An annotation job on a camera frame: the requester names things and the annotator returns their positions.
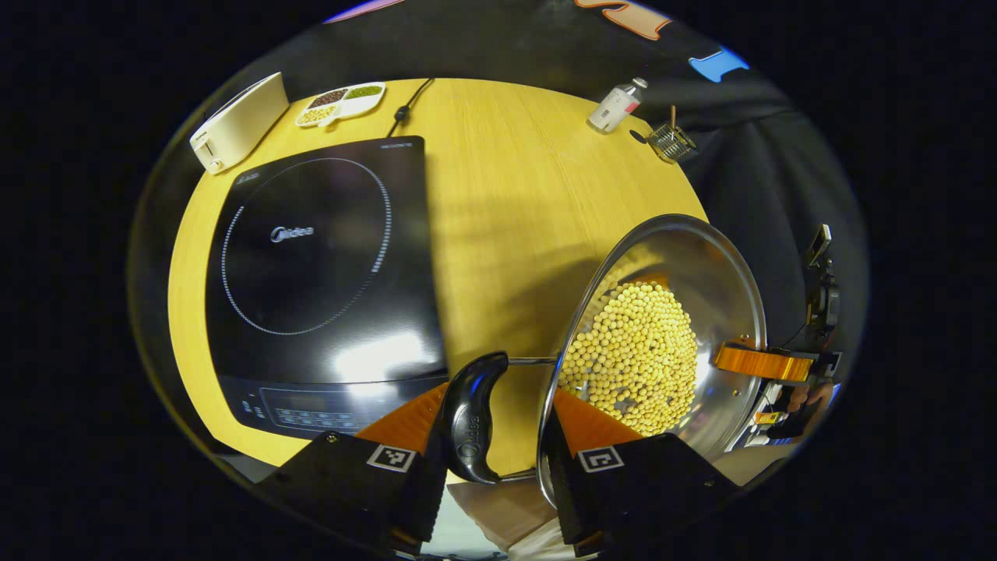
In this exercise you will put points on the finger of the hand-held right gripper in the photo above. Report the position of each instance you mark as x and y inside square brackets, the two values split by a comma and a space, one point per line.
[763, 362]

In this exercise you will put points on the black induction cooktop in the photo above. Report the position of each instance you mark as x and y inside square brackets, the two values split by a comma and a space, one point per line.
[311, 249]

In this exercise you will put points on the white toaster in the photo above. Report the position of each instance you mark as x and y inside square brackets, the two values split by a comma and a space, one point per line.
[237, 125]

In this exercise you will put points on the white divided dish of beans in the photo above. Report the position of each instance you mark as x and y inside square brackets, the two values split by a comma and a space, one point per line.
[339, 103]

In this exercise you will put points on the small black cap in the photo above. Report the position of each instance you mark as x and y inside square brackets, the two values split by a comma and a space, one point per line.
[639, 137]

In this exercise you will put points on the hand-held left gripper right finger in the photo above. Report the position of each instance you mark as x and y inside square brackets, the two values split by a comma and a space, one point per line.
[646, 491]

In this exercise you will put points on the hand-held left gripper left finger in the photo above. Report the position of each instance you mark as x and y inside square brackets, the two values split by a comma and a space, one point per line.
[350, 483]

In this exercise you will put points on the clear plastic bottle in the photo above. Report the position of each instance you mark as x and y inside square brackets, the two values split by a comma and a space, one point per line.
[615, 105]

